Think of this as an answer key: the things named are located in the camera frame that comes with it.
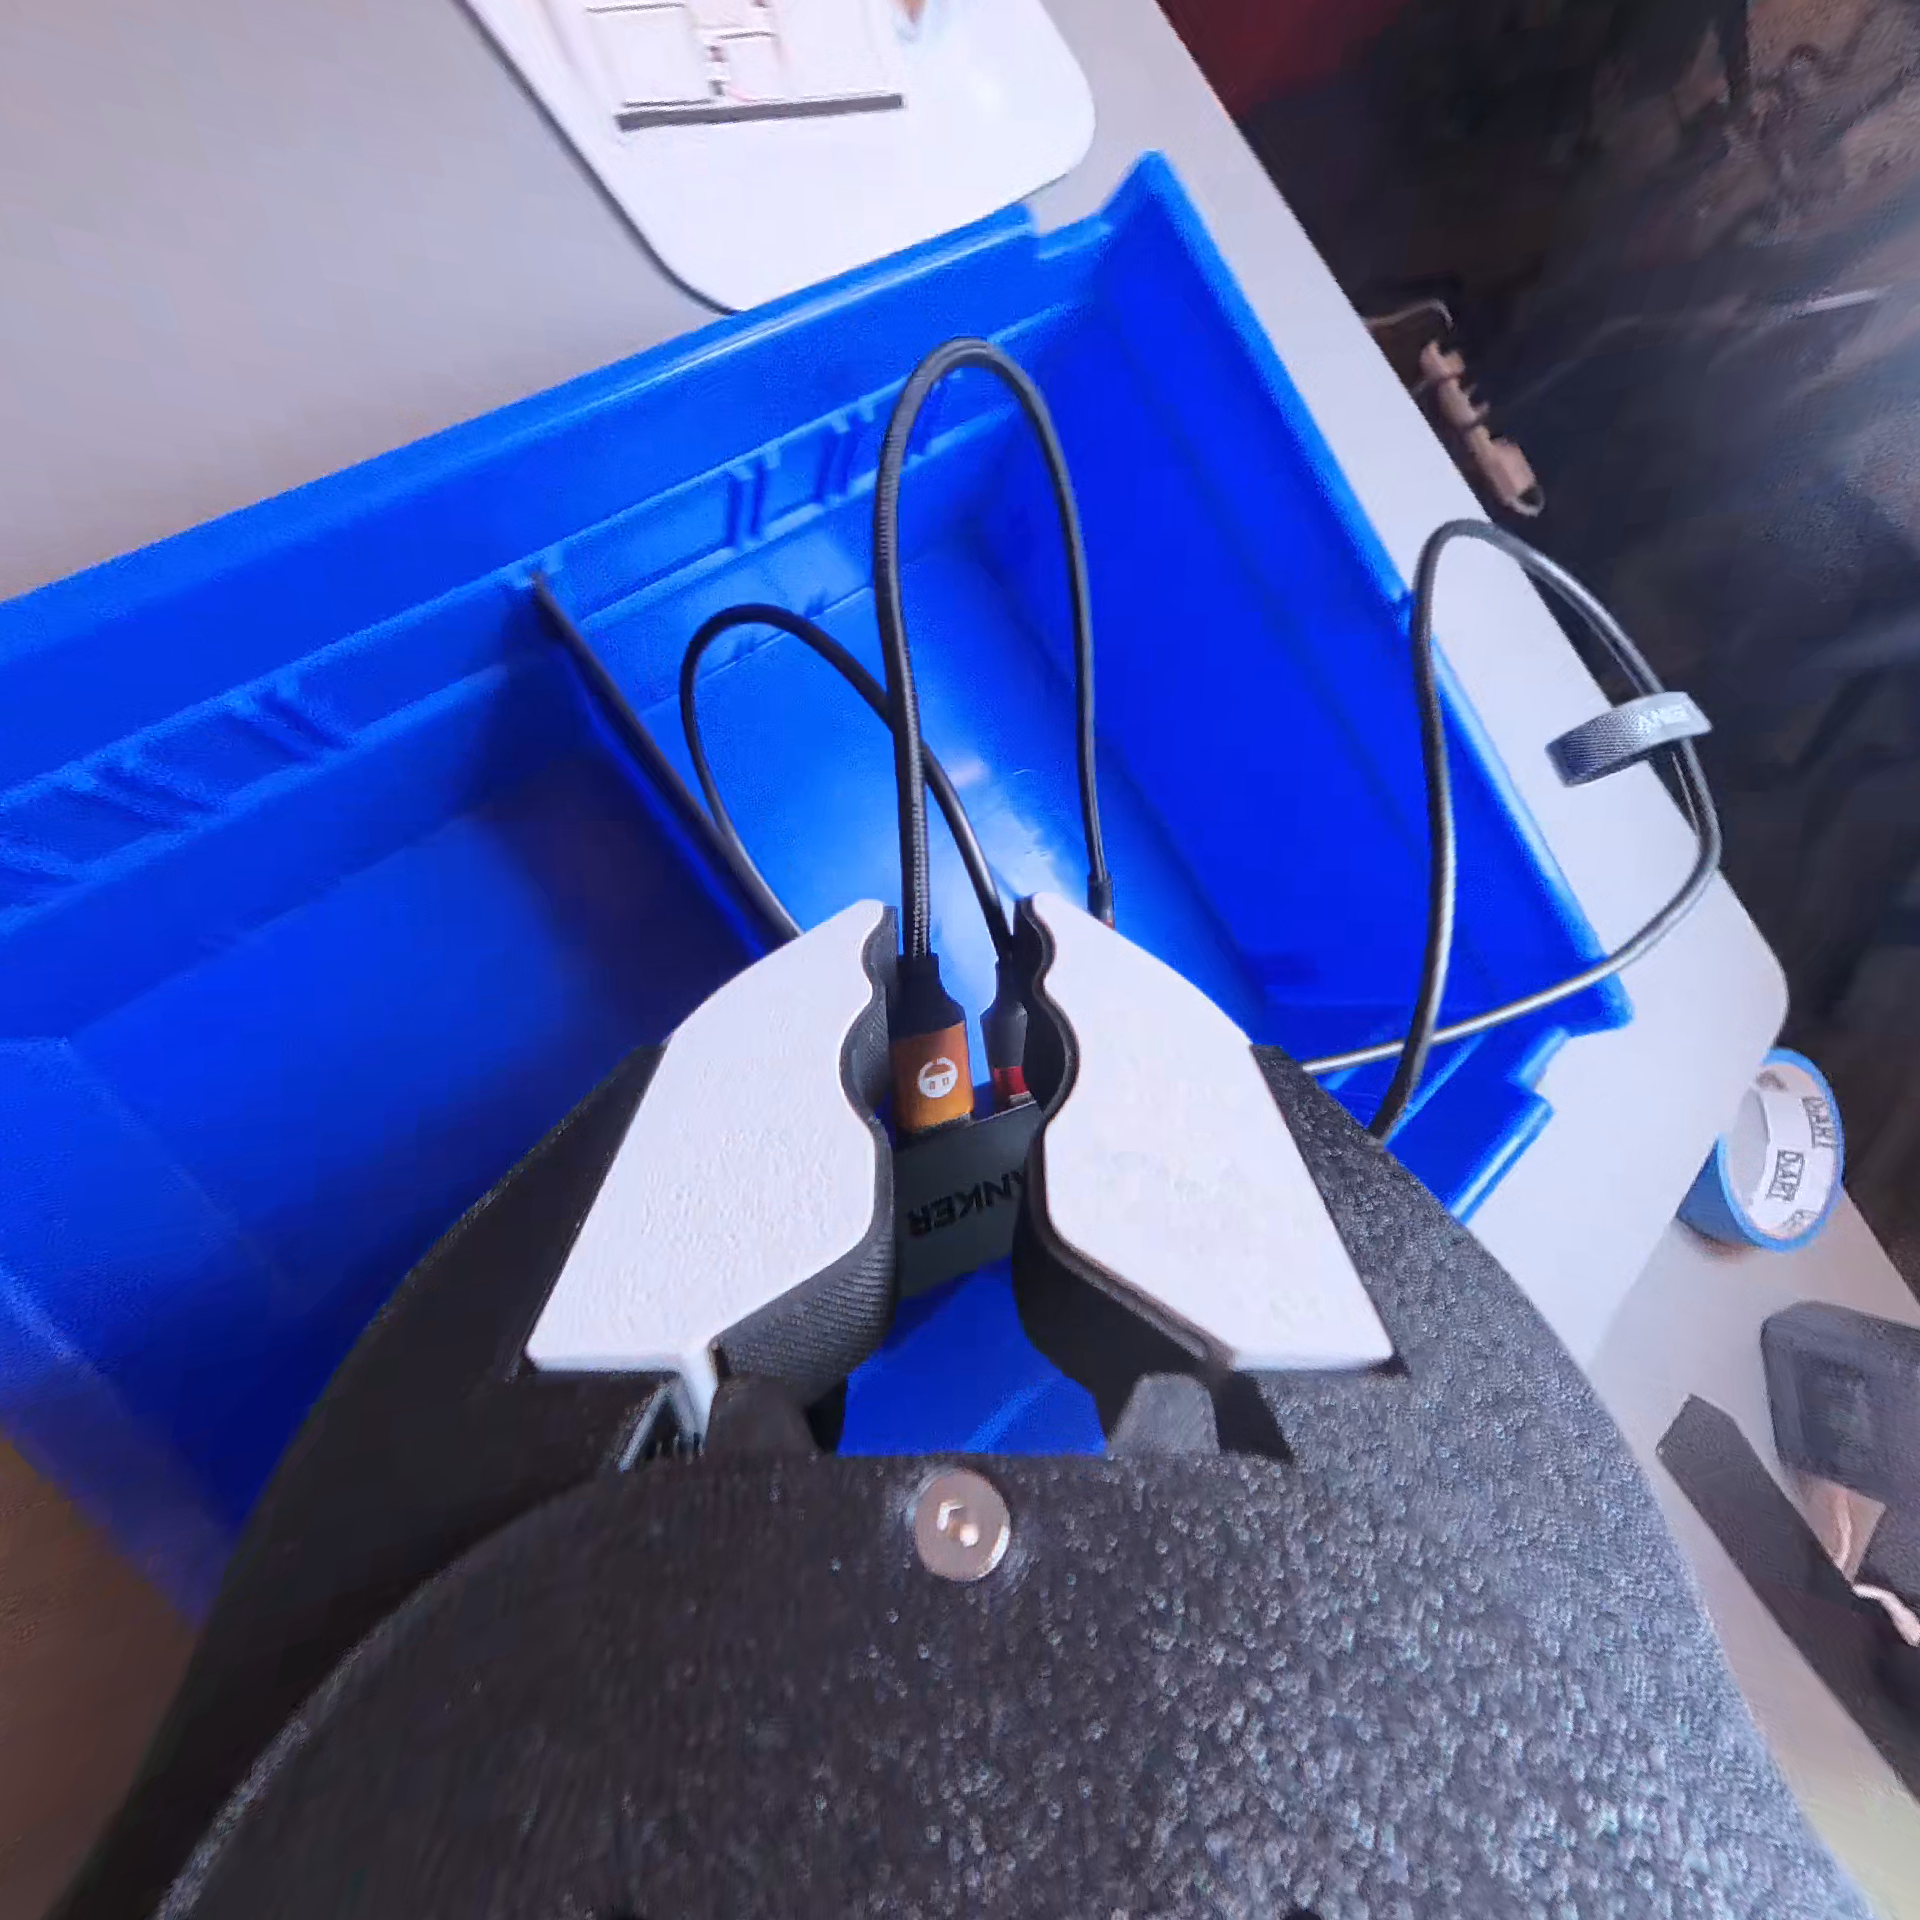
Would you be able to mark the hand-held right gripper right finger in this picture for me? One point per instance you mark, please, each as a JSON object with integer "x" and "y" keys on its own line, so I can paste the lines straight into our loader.
{"x": 1201, "y": 1201}

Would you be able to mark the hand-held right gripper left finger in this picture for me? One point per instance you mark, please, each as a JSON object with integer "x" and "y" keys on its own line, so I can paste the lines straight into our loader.
{"x": 734, "y": 1171}

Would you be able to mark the small black USB hub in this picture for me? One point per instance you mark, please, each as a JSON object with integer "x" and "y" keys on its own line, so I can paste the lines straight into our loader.
{"x": 961, "y": 1201}

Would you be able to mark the blue plastic bin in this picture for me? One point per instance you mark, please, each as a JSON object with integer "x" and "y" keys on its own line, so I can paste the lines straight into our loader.
{"x": 376, "y": 974}

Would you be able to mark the black divider of blue bin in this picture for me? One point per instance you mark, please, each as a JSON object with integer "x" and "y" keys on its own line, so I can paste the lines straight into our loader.
{"x": 661, "y": 751}

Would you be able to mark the blue masking tape roll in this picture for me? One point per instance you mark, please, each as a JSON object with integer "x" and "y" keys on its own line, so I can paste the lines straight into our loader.
{"x": 1725, "y": 1195}

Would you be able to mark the black pouch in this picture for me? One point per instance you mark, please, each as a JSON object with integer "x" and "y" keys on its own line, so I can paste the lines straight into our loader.
{"x": 1846, "y": 1395}

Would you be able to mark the tan metal clip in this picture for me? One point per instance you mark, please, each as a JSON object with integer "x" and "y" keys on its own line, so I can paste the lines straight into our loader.
{"x": 1464, "y": 398}

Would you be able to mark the dark bag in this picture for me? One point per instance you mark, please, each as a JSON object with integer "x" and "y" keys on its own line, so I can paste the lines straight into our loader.
{"x": 1725, "y": 377}

